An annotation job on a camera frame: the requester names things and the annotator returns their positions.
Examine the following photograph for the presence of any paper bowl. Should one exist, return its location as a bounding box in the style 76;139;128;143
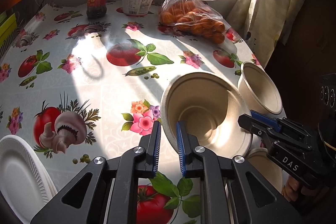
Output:
161;72;252;158
238;61;282;115

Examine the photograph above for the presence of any large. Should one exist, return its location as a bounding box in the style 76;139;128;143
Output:
247;148;283;193

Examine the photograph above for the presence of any white foam plate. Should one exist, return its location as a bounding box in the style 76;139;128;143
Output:
39;161;58;197
1;135;52;223

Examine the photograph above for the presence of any person's right hand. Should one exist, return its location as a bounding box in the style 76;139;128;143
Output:
282;176;302;202

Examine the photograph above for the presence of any fruit pattern tablecloth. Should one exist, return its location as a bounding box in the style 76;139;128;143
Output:
0;0;289;224

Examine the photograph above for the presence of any floral cream curtain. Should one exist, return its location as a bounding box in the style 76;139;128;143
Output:
226;0;305;67

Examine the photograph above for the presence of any plastic bag of oranges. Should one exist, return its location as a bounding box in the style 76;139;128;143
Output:
158;0;235;45

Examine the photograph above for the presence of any striped black white box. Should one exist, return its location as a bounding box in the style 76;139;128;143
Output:
0;28;19;57

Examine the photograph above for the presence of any yellow green box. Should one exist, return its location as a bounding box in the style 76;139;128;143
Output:
0;14;17;41

